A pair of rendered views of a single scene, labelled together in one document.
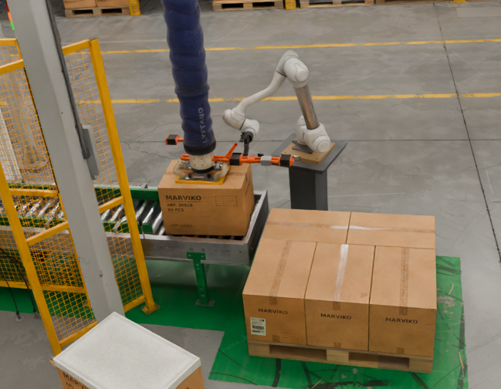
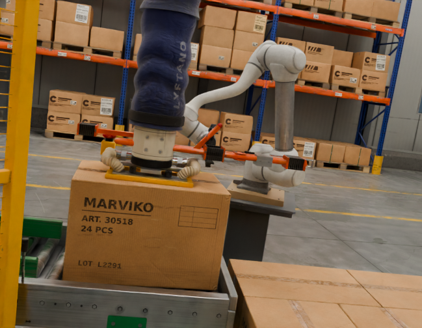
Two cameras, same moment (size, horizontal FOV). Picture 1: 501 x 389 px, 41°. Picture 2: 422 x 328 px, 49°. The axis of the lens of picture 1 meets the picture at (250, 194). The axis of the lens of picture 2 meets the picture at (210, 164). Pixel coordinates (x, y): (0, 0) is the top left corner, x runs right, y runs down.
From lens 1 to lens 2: 3.17 m
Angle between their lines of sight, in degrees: 31
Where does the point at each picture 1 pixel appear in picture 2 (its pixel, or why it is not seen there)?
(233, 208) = (207, 233)
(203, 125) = (180, 75)
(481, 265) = not seen: outside the picture
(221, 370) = not seen: outside the picture
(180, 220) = (99, 252)
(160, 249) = (52, 310)
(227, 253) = (192, 319)
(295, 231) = (290, 288)
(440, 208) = not seen: hidden behind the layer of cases
